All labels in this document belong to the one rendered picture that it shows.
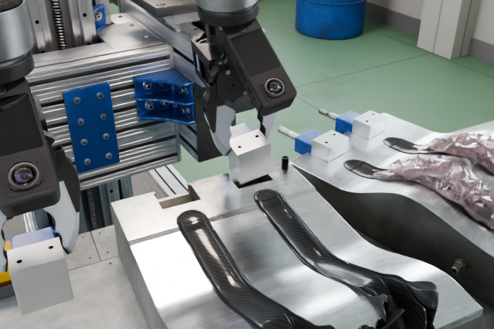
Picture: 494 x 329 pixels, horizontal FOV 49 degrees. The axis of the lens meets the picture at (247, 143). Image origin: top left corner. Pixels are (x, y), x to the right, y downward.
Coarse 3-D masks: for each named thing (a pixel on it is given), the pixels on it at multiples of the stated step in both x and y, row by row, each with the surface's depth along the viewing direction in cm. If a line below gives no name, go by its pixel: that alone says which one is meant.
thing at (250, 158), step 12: (240, 132) 76; (252, 132) 74; (240, 144) 72; (252, 144) 72; (264, 144) 72; (228, 156) 76; (240, 156) 71; (252, 156) 72; (264, 156) 73; (240, 168) 72; (252, 168) 73; (264, 168) 74; (240, 180) 74
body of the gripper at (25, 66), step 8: (32, 56) 46; (16, 64) 43; (24, 64) 44; (32, 64) 46; (0, 72) 42; (8, 72) 43; (16, 72) 43; (24, 72) 44; (0, 80) 43; (8, 80) 43; (40, 112) 50; (40, 120) 48; (48, 136) 47; (48, 144) 47; (56, 160) 48
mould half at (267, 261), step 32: (224, 192) 73; (288, 192) 73; (128, 224) 67; (160, 224) 67; (224, 224) 68; (256, 224) 68; (320, 224) 68; (128, 256) 67; (160, 256) 62; (192, 256) 63; (256, 256) 63; (288, 256) 63; (352, 256) 62; (384, 256) 60; (160, 288) 58; (192, 288) 59; (256, 288) 58; (288, 288) 56; (320, 288) 54; (448, 288) 51; (160, 320) 55; (192, 320) 53; (224, 320) 51; (320, 320) 48; (352, 320) 48; (448, 320) 48; (480, 320) 50
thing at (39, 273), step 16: (32, 224) 60; (16, 240) 56; (32, 240) 56; (48, 240) 54; (16, 256) 52; (32, 256) 52; (48, 256) 52; (64, 256) 52; (16, 272) 50; (32, 272) 51; (48, 272) 52; (64, 272) 52; (16, 288) 51; (32, 288) 52; (48, 288) 52; (64, 288) 53; (32, 304) 52; (48, 304) 53
